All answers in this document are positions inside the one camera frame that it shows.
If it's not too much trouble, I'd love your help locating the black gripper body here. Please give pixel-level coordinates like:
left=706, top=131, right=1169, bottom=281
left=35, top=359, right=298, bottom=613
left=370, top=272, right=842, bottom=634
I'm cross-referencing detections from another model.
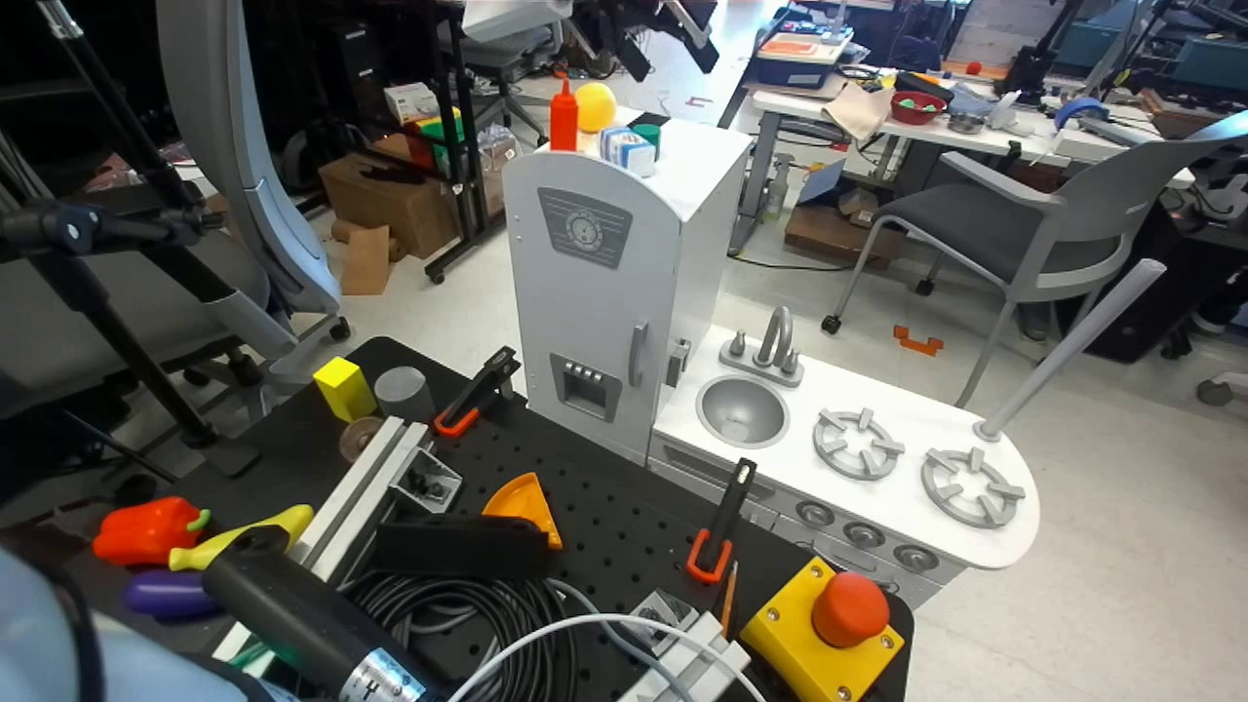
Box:
left=576, top=0, right=680, bottom=49

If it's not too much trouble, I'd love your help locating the white toy cabinet door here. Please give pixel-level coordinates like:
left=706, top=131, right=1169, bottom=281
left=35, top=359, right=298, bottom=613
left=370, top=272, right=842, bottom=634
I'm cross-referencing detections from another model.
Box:
left=498, top=149, right=686, bottom=470

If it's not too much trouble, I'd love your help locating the light blue robot base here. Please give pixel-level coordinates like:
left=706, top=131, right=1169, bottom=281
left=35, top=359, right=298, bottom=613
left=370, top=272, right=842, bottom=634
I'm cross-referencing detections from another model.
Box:
left=0, top=543, right=285, bottom=702

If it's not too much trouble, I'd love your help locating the yellow toy ball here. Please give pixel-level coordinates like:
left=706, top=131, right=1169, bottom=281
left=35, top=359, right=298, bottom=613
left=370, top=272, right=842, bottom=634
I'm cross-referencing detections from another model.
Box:
left=573, top=77, right=621, bottom=142

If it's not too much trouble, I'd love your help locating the small teal box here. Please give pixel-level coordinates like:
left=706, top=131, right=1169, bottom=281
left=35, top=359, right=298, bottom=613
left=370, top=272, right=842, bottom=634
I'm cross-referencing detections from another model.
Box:
left=625, top=110, right=675, bottom=166

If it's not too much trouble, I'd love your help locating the red squeeze bottle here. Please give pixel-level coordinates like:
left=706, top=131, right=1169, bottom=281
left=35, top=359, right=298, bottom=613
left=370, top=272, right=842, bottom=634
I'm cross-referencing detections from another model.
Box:
left=545, top=75, right=586, bottom=157

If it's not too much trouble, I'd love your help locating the small white blue box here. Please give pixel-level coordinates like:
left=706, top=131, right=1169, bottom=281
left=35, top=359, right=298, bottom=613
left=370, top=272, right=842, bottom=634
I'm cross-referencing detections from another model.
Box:
left=595, top=124, right=663, bottom=185

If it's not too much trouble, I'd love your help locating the cluttered white table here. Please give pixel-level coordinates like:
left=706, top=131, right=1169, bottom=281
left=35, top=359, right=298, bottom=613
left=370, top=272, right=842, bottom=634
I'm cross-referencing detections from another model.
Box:
left=725, top=51, right=1172, bottom=267

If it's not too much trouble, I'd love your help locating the white toy kitchen unit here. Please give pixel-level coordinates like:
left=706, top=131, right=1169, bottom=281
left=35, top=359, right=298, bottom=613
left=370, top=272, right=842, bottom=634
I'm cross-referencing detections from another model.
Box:
left=504, top=115, right=1044, bottom=610

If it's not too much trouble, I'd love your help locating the red bowl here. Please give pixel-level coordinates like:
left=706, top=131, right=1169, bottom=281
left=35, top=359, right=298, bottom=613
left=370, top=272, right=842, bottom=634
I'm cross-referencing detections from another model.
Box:
left=890, top=84, right=955, bottom=131

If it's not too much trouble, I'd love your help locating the large cardboard box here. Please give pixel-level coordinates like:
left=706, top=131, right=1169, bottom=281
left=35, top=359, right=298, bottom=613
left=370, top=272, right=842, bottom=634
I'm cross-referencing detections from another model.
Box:
left=314, top=133, right=467, bottom=263

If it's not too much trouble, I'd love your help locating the grey toy faucet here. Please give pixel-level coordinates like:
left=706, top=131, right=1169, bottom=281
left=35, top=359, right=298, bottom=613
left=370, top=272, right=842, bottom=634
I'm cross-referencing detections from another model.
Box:
left=719, top=305, right=808, bottom=392

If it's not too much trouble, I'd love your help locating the small cardboard box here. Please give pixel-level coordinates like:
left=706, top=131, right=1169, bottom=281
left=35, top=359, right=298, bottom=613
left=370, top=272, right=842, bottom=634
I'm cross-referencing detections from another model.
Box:
left=326, top=218, right=398, bottom=300

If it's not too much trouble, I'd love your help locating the black orange bar clamp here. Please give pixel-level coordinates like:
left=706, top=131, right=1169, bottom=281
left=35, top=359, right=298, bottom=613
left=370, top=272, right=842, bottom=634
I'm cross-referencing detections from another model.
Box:
left=434, top=342, right=528, bottom=444
left=681, top=454, right=760, bottom=592

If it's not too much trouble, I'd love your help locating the grey toy sink bowl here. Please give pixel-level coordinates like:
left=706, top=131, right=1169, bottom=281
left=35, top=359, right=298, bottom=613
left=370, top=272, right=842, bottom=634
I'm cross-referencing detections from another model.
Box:
left=695, top=374, right=790, bottom=450

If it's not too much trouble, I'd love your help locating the orange clip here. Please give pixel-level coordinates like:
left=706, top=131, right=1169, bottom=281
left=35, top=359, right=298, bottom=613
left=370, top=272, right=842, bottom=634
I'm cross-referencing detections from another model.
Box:
left=890, top=322, right=949, bottom=359

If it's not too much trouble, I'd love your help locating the grey office chair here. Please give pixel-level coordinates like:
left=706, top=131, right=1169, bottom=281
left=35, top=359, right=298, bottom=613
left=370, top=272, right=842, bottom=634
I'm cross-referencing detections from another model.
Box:
left=819, top=105, right=1248, bottom=413

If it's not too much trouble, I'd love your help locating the grey round disc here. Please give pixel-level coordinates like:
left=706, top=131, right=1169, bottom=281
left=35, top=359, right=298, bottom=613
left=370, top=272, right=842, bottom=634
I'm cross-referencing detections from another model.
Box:
left=370, top=363, right=434, bottom=410

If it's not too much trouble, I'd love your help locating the white curved panel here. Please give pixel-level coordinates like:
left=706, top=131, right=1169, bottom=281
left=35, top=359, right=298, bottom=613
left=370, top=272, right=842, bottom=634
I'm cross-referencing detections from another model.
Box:
left=152, top=0, right=352, bottom=318

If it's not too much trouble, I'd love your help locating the yellow block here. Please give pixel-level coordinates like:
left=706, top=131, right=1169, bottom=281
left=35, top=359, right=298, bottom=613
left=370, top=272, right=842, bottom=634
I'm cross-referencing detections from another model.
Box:
left=312, top=355, right=377, bottom=426

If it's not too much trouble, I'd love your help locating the grey toy stove burner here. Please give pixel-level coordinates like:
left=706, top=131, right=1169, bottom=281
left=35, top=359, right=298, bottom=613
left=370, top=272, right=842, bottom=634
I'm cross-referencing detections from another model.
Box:
left=916, top=444, right=1029, bottom=530
left=811, top=407, right=909, bottom=483

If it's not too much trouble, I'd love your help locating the orange wedge toy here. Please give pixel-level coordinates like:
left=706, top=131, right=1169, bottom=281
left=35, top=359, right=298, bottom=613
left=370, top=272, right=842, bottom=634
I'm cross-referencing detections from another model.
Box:
left=474, top=470, right=569, bottom=553

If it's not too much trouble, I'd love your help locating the grey toy stove knob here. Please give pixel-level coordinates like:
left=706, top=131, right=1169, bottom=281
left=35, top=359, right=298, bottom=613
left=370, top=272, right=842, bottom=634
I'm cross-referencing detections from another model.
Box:
left=838, top=515, right=890, bottom=553
left=890, top=540, right=944, bottom=578
left=790, top=495, right=838, bottom=536

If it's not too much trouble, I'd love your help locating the aluminium extrusion bar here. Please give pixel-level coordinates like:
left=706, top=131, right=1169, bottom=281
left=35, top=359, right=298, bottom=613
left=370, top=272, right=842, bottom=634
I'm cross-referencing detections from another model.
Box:
left=292, top=413, right=435, bottom=584

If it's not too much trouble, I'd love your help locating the black foam pad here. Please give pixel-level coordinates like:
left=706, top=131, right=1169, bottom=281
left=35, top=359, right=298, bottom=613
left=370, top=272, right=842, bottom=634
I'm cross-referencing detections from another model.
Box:
left=366, top=515, right=556, bottom=584

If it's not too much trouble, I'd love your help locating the black tripod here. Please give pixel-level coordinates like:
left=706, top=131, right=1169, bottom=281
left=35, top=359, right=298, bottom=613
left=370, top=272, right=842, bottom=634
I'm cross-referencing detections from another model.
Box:
left=0, top=0, right=303, bottom=454

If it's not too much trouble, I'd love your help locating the yellow emergency stop box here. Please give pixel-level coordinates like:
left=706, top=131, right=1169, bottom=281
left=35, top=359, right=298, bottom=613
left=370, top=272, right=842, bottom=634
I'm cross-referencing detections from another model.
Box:
left=736, top=553, right=909, bottom=702

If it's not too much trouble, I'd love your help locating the yellow toy banana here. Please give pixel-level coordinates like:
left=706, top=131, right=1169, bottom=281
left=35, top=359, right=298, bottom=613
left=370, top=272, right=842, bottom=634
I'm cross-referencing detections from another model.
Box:
left=162, top=500, right=318, bottom=578

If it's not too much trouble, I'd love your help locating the black cylinder connector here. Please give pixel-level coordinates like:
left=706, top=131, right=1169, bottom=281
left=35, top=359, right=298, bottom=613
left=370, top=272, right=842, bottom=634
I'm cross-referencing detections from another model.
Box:
left=203, top=528, right=435, bottom=702

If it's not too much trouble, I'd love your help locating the orange toy vegetable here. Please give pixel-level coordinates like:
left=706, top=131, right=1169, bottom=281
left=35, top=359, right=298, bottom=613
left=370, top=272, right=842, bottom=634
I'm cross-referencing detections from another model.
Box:
left=88, top=491, right=213, bottom=570

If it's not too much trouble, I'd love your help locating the purple toy eggplant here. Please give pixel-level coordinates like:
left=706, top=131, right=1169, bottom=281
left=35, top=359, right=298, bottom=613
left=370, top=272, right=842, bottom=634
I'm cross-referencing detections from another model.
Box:
left=125, top=566, right=225, bottom=623

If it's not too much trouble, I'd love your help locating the grey slanted post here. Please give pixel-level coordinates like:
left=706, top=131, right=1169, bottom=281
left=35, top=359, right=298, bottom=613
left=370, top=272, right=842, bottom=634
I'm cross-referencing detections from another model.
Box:
left=972, top=255, right=1172, bottom=450

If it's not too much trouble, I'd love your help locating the white cable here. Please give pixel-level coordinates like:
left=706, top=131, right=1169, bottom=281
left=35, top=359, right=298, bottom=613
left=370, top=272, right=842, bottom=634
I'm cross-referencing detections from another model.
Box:
left=456, top=613, right=771, bottom=702

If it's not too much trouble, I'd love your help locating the black coiled cable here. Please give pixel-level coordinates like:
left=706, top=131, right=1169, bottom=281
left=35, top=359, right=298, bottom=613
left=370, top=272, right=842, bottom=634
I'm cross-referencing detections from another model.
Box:
left=347, top=570, right=576, bottom=702

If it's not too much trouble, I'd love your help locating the white extrusion bracket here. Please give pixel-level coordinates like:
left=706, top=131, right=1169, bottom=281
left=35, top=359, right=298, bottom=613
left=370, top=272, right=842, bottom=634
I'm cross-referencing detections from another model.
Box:
left=613, top=610, right=760, bottom=702

